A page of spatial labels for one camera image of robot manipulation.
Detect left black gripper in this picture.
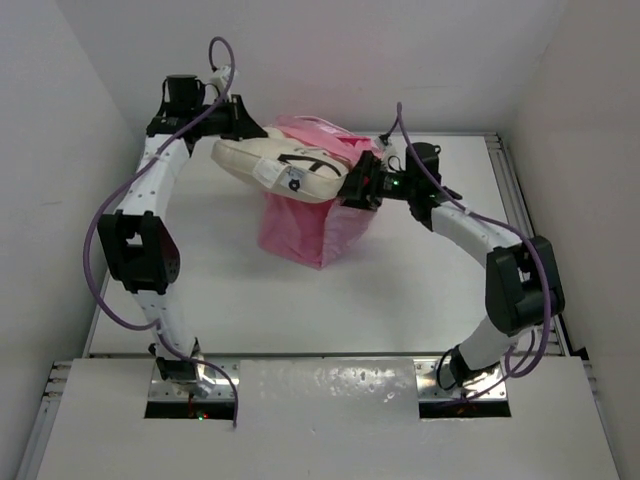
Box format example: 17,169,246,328
193,95,268,145

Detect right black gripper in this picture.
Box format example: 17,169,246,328
326,151,417,212

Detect pink satin pillowcase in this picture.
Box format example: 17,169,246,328
258,115,381,269

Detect cream pillow with bear print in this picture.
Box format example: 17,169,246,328
211,128,352,204

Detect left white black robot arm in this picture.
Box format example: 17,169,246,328
97,67,266,392

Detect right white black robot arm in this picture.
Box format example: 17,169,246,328
338,142,566,390

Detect white foam front board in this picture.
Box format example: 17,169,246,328
39,358,617,479

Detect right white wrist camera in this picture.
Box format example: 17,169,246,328
375,134,401,170

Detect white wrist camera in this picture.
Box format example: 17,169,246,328
375,134,401,170
210,64,235,92

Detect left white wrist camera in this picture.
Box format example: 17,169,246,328
210,64,235,92

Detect right aluminium frame rail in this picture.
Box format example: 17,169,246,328
485,132,569,356

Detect aluminium frame rail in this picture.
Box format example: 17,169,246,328
485,132,569,356
16,361,72,480

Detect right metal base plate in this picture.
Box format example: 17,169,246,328
413,357,508,404

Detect metal base plate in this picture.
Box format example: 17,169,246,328
147,365,239,403
413,357,508,404

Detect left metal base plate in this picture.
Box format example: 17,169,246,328
147,365,239,403

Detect left aluminium frame rail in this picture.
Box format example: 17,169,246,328
16,361,72,480

